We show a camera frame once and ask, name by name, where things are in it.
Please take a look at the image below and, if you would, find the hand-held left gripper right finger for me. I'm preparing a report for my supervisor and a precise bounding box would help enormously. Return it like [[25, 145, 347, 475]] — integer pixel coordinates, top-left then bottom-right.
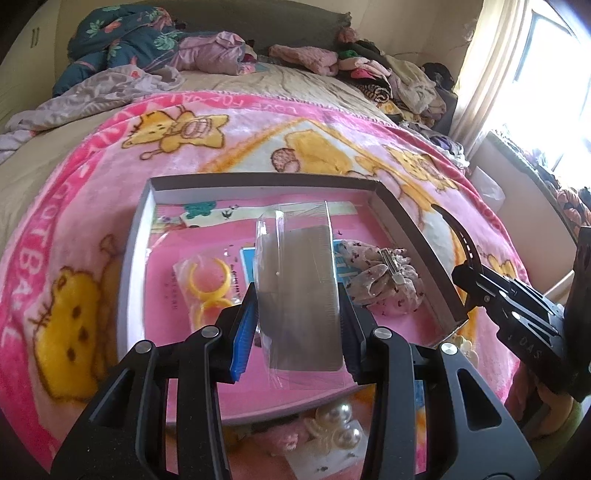
[[339, 284, 541, 480]]

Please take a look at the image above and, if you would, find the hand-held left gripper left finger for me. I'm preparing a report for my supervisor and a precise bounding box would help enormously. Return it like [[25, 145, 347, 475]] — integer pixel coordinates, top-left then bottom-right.
[[50, 282, 259, 480]]

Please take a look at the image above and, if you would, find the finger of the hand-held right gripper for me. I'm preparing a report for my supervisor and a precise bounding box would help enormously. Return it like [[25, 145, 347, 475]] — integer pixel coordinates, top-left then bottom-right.
[[451, 261, 557, 320], [463, 301, 514, 334]]

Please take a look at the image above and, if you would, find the black headband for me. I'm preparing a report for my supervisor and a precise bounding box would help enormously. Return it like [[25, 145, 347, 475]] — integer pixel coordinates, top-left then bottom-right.
[[433, 204, 484, 278]]

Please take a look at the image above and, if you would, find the clear plastic packet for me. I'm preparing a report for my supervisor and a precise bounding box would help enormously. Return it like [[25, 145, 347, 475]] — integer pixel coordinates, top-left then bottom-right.
[[255, 200, 345, 392]]

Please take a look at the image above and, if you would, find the shallow grey cardboard box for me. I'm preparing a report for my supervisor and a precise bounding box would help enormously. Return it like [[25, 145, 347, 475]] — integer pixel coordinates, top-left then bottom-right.
[[115, 174, 472, 428]]

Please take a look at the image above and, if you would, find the cream flower hair accessory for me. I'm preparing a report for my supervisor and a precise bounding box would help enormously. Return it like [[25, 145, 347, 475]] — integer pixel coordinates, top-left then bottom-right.
[[451, 334, 480, 366]]

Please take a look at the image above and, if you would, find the floral fabric scrunchie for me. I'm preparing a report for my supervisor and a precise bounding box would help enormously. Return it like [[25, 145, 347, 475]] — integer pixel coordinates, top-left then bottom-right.
[[342, 239, 422, 316]]

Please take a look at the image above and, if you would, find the beige side cabinet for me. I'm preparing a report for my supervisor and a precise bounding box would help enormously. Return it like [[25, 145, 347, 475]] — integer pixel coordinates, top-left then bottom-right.
[[470, 131, 580, 298]]

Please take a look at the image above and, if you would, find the packet of yellow hair rings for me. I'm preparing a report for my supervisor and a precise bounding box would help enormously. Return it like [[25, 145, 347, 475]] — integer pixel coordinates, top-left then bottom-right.
[[172, 257, 243, 331]]

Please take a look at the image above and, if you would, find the blue printed card packet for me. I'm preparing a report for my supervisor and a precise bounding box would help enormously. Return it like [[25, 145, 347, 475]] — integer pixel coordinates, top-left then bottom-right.
[[239, 239, 368, 289]]

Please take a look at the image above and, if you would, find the green garment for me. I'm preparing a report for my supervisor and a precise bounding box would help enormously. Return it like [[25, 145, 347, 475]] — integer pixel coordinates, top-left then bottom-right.
[[547, 401, 589, 446]]

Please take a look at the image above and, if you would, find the silver hair clip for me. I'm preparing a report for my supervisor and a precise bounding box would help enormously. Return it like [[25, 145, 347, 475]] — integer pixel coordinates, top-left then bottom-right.
[[375, 247, 408, 283]]

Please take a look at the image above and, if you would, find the pearl hair accessory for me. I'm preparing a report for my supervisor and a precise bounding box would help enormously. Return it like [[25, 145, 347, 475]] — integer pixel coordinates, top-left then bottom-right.
[[304, 405, 366, 459]]

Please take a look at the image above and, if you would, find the white printed paper strip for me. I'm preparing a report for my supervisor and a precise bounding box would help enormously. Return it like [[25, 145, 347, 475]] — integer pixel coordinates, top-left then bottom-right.
[[181, 200, 358, 224]]

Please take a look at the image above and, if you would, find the pink printed blanket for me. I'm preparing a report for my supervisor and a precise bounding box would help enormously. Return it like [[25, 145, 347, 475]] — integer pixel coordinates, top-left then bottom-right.
[[0, 90, 557, 480]]

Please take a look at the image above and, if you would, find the window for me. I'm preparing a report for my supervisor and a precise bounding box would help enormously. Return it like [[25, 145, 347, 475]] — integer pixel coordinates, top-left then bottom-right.
[[507, 0, 591, 188]]

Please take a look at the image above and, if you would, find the cream curtain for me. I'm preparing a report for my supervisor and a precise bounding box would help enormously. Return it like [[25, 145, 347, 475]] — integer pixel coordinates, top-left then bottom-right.
[[451, 0, 542, 160]]

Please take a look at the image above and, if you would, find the pile of clothes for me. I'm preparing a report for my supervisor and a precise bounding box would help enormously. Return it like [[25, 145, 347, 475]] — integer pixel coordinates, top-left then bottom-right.
[[336, 27, 463, 131]]

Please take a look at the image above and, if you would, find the beige bedsheet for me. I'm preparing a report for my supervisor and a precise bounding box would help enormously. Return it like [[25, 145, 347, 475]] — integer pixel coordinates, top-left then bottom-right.
[[0, 59, 407, 241]]

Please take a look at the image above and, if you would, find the pink fluffy cloth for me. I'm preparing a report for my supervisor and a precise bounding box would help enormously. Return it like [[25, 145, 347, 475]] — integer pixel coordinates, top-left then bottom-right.
[[268, 43, 341, 77]]

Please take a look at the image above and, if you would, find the pink purple garment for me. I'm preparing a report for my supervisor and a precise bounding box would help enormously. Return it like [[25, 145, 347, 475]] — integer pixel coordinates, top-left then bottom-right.
[[177, 30, 260, 77]]

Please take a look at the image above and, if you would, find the lilac floral sheet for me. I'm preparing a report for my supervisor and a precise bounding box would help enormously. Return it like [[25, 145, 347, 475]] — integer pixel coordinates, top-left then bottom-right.
[[0, 64, 186, 163]]

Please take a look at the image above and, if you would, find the blue floral quilt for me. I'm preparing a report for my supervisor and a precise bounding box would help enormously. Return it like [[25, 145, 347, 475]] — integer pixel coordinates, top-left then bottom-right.
[[52, 6, 197, 99]]

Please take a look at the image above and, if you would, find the grey headboard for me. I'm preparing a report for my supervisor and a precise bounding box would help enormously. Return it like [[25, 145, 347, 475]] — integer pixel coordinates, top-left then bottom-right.
[[152, 0, 352, 43]]

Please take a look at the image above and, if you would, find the cream wardrobe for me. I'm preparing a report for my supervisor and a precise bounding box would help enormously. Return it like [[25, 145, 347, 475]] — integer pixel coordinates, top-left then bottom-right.
[[0, 0, 95, 114]]

